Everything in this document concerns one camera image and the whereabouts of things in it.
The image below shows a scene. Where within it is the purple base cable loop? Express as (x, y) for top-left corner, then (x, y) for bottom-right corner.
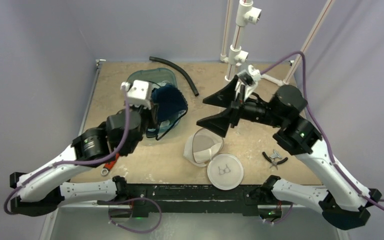
(108, 198), (163, 234)

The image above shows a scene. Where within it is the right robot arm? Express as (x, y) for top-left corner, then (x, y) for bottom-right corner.
(197, 75), (382, 230)

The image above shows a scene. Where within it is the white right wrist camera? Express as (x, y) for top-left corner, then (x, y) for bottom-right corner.
(235, 64), (262, 101)

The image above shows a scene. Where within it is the white PVC pipe frame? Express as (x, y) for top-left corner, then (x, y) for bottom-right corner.
(219, 0), (336, 85)

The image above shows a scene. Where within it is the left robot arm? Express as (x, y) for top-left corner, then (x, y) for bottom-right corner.
(4, 106), (157, 217)

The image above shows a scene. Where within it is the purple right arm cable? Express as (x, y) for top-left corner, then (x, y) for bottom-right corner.
(259, 50), (384, 221)

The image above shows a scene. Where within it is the black rubber hose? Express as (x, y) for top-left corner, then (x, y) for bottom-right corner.
(148, 55), (200, 98)

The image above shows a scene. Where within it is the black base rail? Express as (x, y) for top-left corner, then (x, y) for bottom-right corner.
(98, 183), (291, 218)

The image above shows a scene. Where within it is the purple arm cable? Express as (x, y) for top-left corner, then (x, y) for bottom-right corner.
(259, 50), (384, 221)
(3, 87), (132, 216)

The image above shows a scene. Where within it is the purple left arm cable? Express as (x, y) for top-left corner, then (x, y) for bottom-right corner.
(3, 87), (132, 216)

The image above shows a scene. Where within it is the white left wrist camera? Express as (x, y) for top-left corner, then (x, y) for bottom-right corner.
(120, 79), (153, 110)

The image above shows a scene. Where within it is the navy blue lace bra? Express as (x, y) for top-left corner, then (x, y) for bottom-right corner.
(146, 84), (188, 141)

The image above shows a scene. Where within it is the red handled adjustable wrench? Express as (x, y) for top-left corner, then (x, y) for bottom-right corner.
(100, 153), (120, 177)

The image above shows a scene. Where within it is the teal transparent plastic tub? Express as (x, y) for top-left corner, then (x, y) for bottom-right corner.
(126, 67), (183, 138)

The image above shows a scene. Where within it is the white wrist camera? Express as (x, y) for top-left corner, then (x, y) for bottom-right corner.
(120, 79), (153, 110)
(235, 64), (262, 101)

